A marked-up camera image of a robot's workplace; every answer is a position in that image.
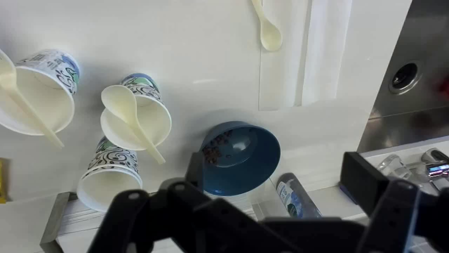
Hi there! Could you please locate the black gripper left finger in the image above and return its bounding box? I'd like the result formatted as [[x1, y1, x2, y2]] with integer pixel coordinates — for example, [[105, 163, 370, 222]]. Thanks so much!
[[85, 152, 300, 253]]

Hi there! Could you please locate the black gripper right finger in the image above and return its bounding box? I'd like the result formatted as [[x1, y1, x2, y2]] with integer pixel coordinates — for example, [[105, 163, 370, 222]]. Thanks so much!
[[339, 152, 449, 253]]

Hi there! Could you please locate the patterned paper cup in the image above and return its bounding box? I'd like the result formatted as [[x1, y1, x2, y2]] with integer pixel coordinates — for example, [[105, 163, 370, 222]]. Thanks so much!
[[0, 49, 81, 136], [99, 73, 172, 150], [77, 136, 143, 212]]

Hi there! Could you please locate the cream plastic spoon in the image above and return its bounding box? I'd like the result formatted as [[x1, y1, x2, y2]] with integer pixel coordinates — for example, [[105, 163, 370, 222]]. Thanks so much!
[[249, 0, 281, 52], [100, 84, 165, 164], [0, 51, 63, 148]]

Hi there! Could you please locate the blue bowl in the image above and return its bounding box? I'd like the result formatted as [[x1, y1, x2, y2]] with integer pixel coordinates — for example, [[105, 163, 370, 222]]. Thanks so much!
[[200, 121, 280, 195]]

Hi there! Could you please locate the napkin holder with napkins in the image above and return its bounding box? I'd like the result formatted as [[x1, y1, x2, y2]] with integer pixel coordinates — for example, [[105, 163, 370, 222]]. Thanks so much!
[[39, 191, 103, 253]]

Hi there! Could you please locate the clear soap bottle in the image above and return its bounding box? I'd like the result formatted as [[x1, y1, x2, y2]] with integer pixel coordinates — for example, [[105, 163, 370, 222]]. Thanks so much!
[[276, 173, 319, 219]]

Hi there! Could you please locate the stainless steel sink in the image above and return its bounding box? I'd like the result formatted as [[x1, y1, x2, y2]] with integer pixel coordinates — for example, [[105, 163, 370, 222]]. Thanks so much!
[[357, 0, 449, 152]]

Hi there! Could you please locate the yellow packet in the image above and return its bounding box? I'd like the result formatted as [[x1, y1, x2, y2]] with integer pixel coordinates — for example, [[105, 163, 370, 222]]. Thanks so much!
[[0, 157, 8, 204]]

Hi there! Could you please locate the cream plastic spoon on counter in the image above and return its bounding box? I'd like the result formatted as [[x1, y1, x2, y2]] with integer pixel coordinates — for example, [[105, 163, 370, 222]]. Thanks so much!
[[249, 0, 281, 52]]

